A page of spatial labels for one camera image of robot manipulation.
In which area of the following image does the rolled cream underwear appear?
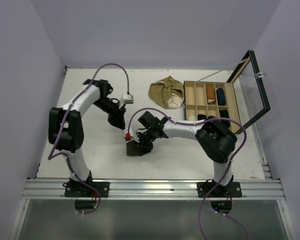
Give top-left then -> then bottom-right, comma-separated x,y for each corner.
187,115 -> 197,122

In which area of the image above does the khaki underwear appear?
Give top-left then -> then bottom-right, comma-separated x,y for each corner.
148,75 -> 185,109

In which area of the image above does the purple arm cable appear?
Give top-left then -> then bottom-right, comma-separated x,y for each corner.
127,107 -> 250,240
47,63 -> 130,216

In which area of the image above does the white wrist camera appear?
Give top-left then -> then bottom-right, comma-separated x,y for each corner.
122,127 -> 133,142
120,93 -> 134,105

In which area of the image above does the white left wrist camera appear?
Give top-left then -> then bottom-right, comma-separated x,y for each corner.
120,93 -> 134,105

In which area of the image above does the aluminium mounting rail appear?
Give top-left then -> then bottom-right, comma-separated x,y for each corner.
21,178 -> 286,201

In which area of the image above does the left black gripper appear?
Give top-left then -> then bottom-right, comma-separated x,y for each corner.
93,97 -> 127,130

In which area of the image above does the black compartment storage box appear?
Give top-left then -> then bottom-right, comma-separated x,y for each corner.
183,50 -> 271,129

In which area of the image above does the rolled navy underwear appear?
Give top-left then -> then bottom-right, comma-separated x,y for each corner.
216,87 -> 226,106

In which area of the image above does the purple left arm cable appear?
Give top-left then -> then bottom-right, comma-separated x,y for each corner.
47,63 -> 130,216

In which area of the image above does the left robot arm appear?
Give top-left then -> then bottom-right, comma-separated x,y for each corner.
48,79 -> 126,198

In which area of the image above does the rolled orange underwear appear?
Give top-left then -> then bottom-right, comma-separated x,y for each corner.
206,85 -> 216,104

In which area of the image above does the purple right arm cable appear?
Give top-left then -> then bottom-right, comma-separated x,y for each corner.
127,107 -> 250,240

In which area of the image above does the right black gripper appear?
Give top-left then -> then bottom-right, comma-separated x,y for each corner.
132,127 -> 157,154

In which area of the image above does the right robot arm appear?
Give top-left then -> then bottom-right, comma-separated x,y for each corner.
130,111 -> 238,198

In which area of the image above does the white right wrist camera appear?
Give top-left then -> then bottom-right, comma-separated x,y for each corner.
122,127 -> 133,142

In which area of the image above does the rolled black underwear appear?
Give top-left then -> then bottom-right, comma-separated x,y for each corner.
219,109 -> 231,129
197,114 -> 208,121

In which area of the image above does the brown underwear beige waistband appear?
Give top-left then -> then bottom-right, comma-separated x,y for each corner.
126,140 -> 152,157

